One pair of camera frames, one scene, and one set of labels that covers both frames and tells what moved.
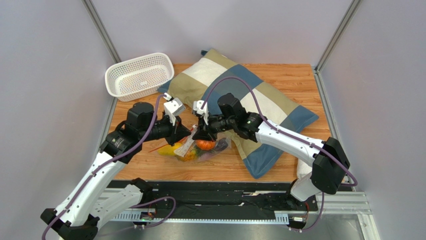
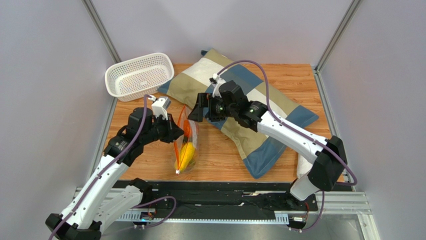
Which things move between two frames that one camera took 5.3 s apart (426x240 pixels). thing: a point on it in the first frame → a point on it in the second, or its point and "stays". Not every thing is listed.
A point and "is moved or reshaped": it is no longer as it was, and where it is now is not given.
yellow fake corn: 168,150 → 185,157
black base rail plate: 220,199 stays
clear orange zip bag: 195,150 is moved or reshaped
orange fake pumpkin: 206,144 is moved or reshaped
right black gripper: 205,126 → 203,106
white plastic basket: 140,77 stays
